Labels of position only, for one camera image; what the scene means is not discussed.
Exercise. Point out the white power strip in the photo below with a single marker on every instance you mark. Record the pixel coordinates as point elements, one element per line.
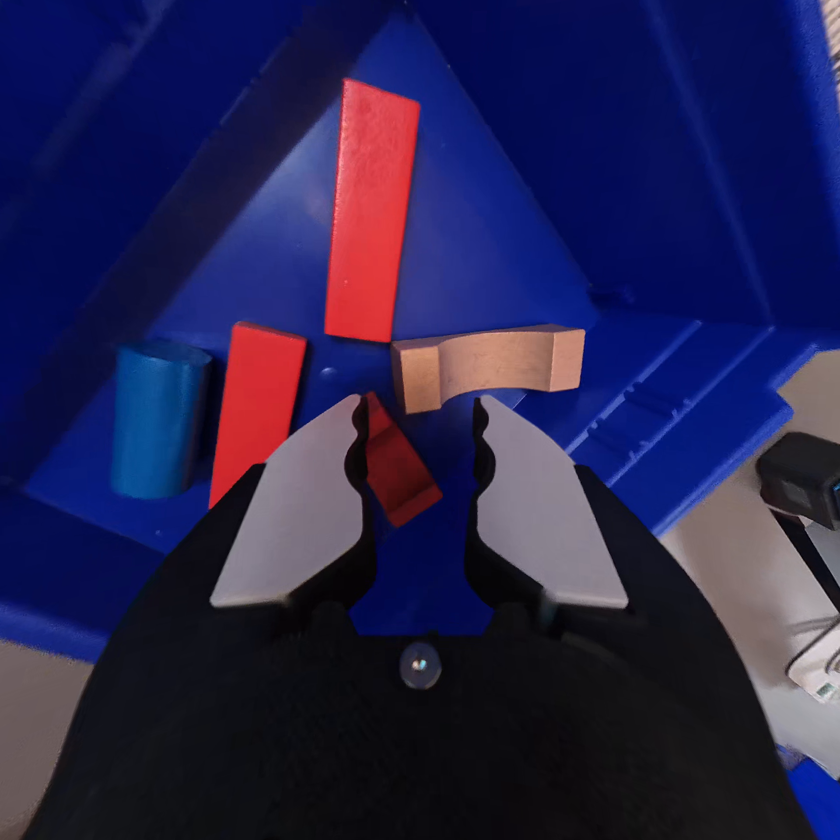
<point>817,663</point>

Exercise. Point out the plain wooden arch block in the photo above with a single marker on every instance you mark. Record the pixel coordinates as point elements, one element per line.
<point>499,361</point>

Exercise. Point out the black camera device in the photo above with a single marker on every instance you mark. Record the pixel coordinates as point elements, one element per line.
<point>800,479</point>

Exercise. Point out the small red wooden block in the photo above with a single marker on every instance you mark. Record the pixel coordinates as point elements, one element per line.
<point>397,472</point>

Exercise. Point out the red wooden plank block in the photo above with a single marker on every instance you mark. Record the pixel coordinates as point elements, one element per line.
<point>371,210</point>
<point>259,407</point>

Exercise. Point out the blue wooden cylinder block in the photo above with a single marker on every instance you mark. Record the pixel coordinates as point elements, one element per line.
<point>154,426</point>

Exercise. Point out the blue plastic storage bin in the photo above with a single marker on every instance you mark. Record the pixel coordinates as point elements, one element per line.
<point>814,800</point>
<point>525,197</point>

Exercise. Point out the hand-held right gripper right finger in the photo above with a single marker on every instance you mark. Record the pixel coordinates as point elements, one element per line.
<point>544,518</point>

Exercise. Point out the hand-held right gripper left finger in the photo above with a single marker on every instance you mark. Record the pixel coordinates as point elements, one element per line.
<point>295,518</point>

